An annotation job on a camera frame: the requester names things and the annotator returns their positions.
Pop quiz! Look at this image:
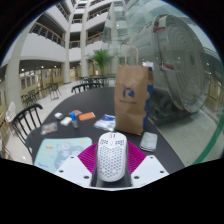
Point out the large white cylindrical model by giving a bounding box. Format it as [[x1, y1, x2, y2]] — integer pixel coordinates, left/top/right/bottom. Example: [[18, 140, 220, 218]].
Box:
[[128, 13, 209, 126]]

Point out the green potted palm plant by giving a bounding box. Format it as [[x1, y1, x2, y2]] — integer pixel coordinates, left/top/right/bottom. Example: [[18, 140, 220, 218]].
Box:
[[87, 48, 116, 77]]

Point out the flat orange packet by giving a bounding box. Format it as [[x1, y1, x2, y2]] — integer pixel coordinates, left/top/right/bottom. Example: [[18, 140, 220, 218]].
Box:
[[78, 111, 96, 122]]

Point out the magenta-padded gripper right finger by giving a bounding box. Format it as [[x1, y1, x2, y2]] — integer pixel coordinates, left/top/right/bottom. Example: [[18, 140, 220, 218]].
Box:
[[125, 140, 170, 188]]

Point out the pale green cartoon mouse pad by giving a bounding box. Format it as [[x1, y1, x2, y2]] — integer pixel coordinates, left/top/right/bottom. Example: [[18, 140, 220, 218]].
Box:
[[33, 136, 93, 174]]

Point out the small blue-capped bottle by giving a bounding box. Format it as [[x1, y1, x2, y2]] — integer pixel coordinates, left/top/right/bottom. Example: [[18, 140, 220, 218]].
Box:
[[69, 112, 79, 129]]

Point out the brown paper bag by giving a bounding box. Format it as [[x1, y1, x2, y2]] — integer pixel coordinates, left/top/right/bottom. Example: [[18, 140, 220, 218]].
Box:
[[113, 44, 154, 137]]

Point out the white rectangular packet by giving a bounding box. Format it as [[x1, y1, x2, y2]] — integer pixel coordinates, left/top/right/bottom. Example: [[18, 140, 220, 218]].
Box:
[[59, 116, 73, 127]]

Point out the black wooden spindle chair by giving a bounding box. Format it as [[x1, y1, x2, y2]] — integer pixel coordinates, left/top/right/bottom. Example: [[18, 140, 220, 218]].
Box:
[[70, 82, 103, 94], [10, 103, 44, 148]]

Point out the group of dark chairs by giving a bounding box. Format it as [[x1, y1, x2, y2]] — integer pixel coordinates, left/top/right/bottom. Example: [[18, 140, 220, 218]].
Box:
[[20, 82, 63, 108]]

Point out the clear white-blue tissue packet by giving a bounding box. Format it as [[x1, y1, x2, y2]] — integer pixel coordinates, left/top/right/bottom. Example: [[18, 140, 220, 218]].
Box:
[[93, 114, 117, 132]]

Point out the white perforated computer mouse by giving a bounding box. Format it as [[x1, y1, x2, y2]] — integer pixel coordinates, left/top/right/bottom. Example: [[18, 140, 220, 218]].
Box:
[[95, 131, 129, 183]]

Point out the flat brown packet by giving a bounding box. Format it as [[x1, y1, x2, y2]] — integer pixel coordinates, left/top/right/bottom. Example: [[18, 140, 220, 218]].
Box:
[[68, 109, 83, 117]]

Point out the white-backed wooden chair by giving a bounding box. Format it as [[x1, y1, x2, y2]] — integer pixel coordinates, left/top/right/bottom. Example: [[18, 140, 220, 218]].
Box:
[[4, 101, 17, 124], [0, 113, 14, 158]]

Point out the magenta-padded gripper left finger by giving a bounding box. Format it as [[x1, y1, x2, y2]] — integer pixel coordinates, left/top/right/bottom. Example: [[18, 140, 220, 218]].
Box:
[[54, 142, 99, 188]]

